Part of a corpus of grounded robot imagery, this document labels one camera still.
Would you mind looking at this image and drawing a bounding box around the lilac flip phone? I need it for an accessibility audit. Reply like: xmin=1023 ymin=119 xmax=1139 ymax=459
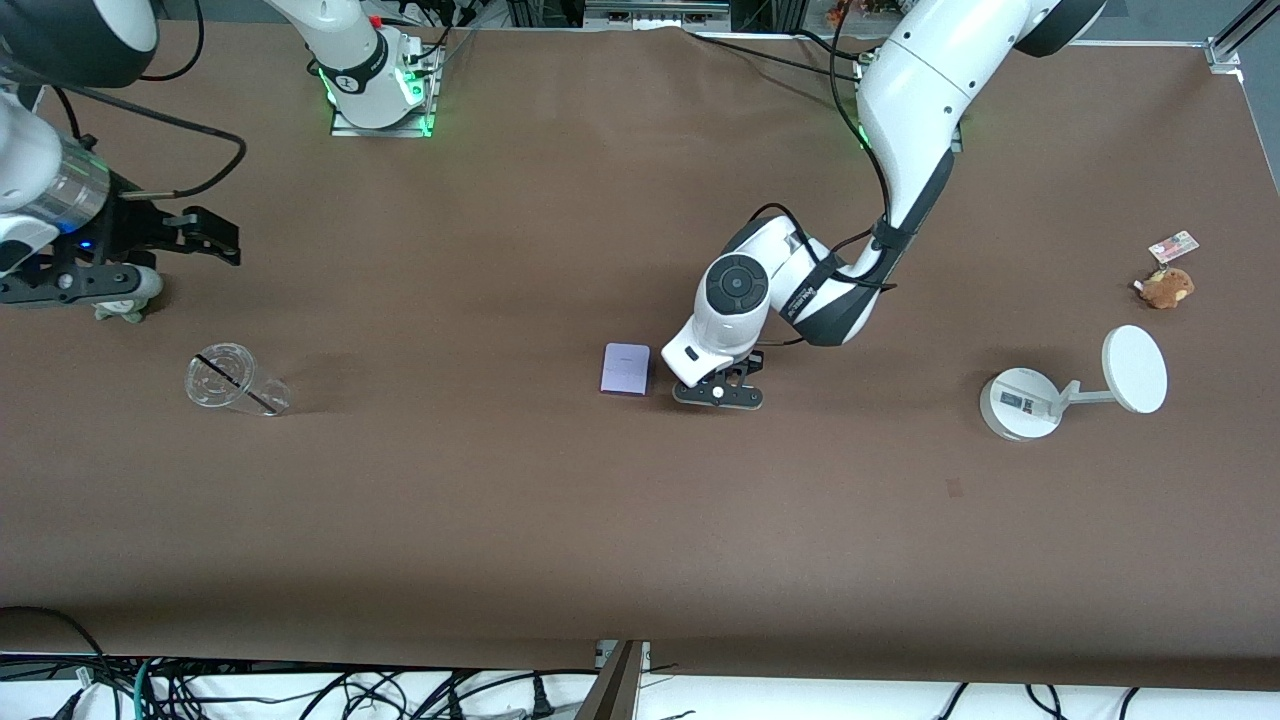
xmin=600 ymin=343 xmax=652 ymax=398

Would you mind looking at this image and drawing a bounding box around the white round desk lamp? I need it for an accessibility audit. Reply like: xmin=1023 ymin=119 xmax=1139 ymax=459
xmin=978 ymin=325 xmax=1169 ymax=442

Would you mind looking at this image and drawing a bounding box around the brown table support beam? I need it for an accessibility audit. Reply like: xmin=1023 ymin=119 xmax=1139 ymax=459
xmin=575 ymin=640 xmax=643 ymax=720

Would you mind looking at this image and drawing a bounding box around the black cable with plug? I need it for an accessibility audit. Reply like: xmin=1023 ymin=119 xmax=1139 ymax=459
xmin=440 ymin=668 xmax=557 ymax=720

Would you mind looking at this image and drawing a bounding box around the metal frame equipment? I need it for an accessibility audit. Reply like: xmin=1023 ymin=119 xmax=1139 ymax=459
xmin=583 ymin=0 xmax=733 ymax=31

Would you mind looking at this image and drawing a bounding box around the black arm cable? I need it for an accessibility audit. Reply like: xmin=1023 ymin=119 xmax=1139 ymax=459
xmin=745 ymin=0 xmax=901 ymax=347

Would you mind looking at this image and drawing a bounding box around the aluminium profile rail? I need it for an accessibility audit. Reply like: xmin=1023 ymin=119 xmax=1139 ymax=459
xmin=1205 ymin=0 xmax=1280 ymax=69

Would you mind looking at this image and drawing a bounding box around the clear plastic cup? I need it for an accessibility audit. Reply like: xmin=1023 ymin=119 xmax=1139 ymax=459
xmin=185 ymin=343 xmax=292 ymax=417

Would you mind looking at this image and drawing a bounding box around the black looped cable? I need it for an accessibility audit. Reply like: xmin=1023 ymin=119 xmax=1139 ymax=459
xmin=138 ymin=0 xmax=205 ymax=83

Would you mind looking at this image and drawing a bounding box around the black drinking straw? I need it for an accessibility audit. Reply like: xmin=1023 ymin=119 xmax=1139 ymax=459
xmin=196 ymin=355 xmax=281 ymax=414

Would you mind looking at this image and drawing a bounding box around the black table cable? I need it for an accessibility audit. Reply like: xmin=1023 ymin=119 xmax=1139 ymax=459
xmin=685 ymin=28 xmax=863 ymax=83

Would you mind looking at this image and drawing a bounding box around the black camera cable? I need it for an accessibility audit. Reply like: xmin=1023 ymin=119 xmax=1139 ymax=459
xmin=30 ymin=80 xmax=249 ymax=201

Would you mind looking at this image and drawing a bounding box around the thick black floor cable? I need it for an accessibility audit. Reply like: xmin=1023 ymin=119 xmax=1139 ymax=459
xmin=0 ymin=604 xmax=107 ymax=701

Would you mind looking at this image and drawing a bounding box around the brown hamster plush toy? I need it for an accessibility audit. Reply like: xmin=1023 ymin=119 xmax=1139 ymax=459
xmin=1133 ymin=266 xmax=1196 ymax=310

